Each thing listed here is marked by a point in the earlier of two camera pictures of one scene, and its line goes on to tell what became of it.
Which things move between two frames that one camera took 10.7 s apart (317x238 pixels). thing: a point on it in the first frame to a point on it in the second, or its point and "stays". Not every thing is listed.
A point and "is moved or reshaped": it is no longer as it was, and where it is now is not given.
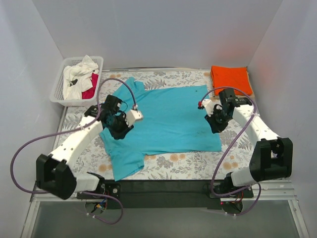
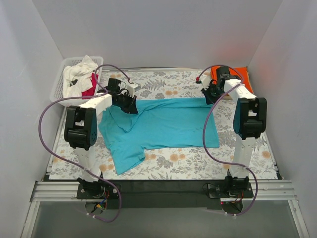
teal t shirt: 173,121 is moved or reshaped
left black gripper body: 119,131 to 132,104
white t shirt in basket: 77,78 stays
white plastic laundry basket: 56,94 stays
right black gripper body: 215,124 to 208,94
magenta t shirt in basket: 88,94 stays
